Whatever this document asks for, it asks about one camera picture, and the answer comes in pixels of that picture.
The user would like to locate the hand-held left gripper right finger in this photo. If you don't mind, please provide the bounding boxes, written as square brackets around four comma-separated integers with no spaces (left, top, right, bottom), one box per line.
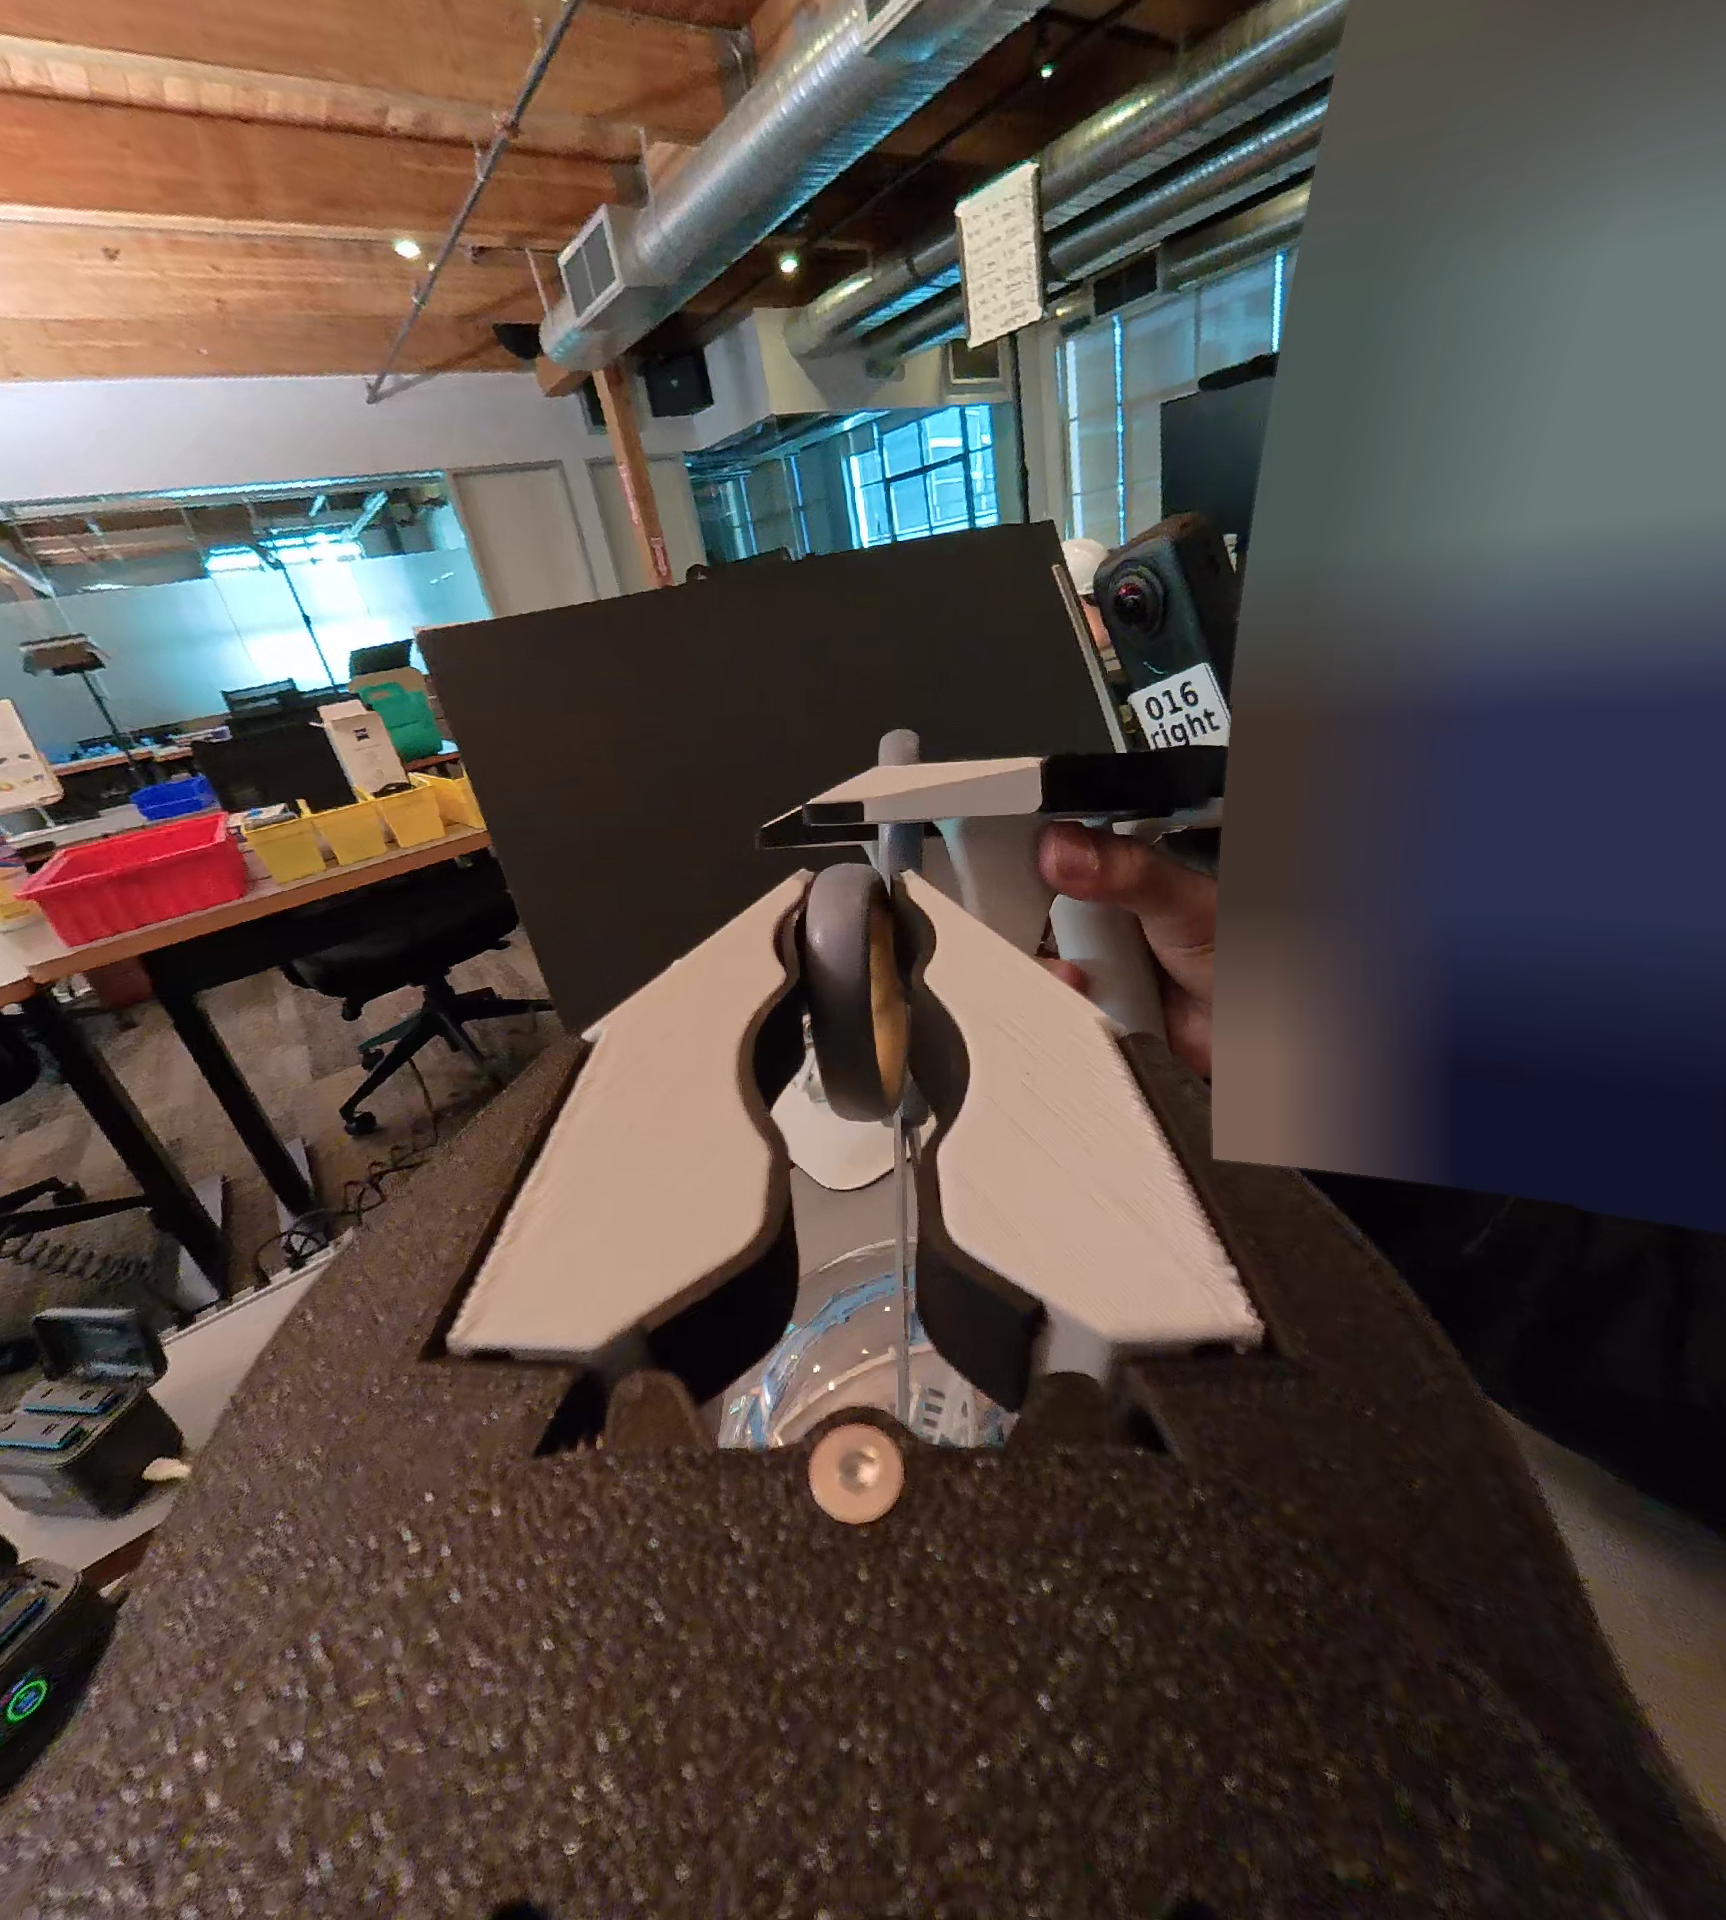
[899,873,1266,1410]

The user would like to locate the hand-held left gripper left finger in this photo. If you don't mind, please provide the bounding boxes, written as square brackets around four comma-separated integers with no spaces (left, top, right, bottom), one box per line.
[443,866,816,1389]

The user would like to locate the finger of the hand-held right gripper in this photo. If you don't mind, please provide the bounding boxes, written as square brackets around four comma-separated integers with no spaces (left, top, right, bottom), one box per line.
[760,756,1057,858]

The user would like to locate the clear dome marble maze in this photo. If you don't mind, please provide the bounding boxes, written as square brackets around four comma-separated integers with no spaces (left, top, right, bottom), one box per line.
[718,1245,1023,1454]

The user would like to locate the person's right hand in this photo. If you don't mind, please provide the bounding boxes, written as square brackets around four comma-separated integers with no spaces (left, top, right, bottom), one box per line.
[1037,820,1218,1078]

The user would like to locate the thin white rod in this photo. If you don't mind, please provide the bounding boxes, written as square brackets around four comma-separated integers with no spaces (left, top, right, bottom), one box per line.
[886,1117,925,1417]

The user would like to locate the black backdrop board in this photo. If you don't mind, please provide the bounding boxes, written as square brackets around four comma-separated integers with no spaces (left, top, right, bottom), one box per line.
[415,520,1124,1039]

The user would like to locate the large black screen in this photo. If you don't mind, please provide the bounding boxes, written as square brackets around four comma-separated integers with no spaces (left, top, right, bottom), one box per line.
[1159,356,1277,560]

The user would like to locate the wood-top desk black legs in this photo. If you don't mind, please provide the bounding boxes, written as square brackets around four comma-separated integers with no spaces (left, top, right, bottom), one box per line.
[22,820,495,1218]

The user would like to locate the green bag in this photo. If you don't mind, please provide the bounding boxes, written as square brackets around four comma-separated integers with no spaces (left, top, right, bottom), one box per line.
[352,674,446,760]

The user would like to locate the white cardboard box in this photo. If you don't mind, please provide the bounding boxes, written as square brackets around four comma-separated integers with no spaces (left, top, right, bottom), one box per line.
[313,701,407,796]

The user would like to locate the black computer monitor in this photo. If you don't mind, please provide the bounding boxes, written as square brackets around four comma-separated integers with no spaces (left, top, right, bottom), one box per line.
[191,719,355,817]

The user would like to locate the red storage bin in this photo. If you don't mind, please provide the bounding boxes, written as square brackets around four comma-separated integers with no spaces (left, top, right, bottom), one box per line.
[13,812,253,949]

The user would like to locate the black charger box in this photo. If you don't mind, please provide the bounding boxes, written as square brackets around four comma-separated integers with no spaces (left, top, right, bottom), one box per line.
[0,1307,188,1520]

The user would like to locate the grey sprinkler pipe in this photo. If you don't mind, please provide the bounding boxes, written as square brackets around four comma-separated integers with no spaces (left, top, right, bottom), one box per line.
[365,0,571,403]

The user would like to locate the wooden support post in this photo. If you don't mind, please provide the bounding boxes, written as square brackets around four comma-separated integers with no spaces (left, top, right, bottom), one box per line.
[593,359,679,595]

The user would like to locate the long silver air duct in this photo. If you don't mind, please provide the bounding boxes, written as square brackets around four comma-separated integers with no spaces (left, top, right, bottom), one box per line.
[784,80,1330,365]
[1029,0,1348,226]

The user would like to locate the white duct vent grille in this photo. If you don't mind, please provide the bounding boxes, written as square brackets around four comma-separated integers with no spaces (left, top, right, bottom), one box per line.
[554,202,627,318]

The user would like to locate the large silver air duct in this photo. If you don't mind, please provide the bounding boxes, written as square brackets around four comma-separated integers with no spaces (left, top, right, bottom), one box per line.
[540,0,1060,370]

